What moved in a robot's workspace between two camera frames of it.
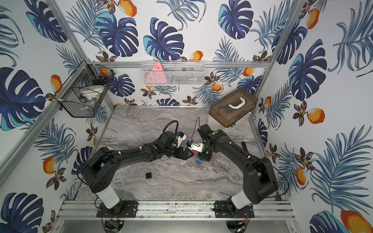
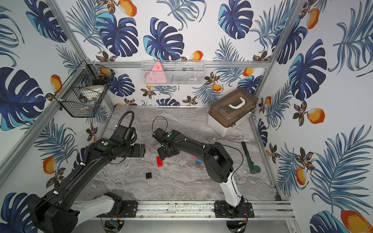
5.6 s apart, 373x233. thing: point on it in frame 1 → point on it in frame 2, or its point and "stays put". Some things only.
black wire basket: [84, 91] stays put
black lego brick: [148, 175] stays put
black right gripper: [206, 158] → [162, 156]
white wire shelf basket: [173, 73] stays put
